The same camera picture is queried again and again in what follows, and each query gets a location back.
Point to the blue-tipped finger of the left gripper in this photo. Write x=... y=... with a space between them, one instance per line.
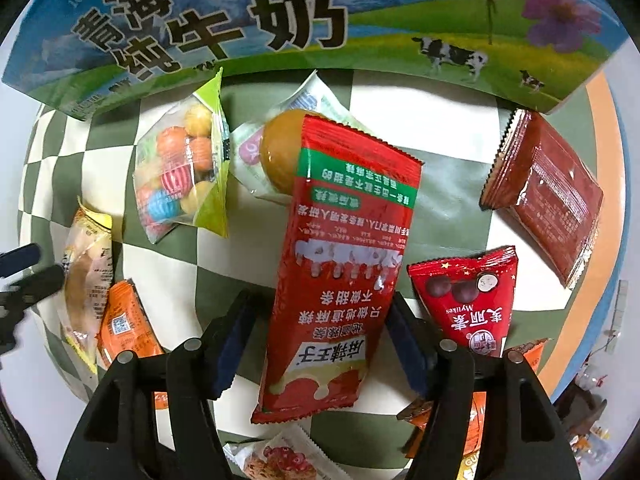
x=19 y=259

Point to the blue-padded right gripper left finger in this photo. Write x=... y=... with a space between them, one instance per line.
x=152 y=418

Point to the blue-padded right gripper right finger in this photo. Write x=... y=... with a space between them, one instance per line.
x=485 y=409

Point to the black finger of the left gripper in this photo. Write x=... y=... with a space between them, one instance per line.
x=24 y=294

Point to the orange snack packet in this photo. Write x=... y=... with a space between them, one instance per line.
x=125 y=325

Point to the white oat cookie packet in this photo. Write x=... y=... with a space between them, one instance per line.
x=290 y=455

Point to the tall red spicy packet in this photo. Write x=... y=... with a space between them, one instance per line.
x=348 y=229

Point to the yellow mushroom cartoon bag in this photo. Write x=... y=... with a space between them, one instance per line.
x=468 y=466

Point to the clutter on floor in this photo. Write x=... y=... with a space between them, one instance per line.
x=580 y=408

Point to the yellow clear biscuit bag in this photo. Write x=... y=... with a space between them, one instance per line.
x=88 y=267

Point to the orange twisted chip bag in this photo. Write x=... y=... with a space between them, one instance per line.
x=475 y=409

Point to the green checkered mat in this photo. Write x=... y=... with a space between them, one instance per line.
x=241 y=283

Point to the small red chocolate packet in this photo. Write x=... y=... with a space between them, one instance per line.
x=470 y=298

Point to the colourful candy balls bag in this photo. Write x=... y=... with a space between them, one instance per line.
x=182 y=166

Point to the open cardboard milk box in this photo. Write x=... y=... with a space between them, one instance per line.
x=85 y=56

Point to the dark red square packet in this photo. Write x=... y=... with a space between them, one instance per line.
x=539 y=179

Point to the brown egg packet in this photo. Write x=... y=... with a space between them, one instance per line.
x=264 y=150

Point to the white wall power strip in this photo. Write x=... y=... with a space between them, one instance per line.
x=619 y=311

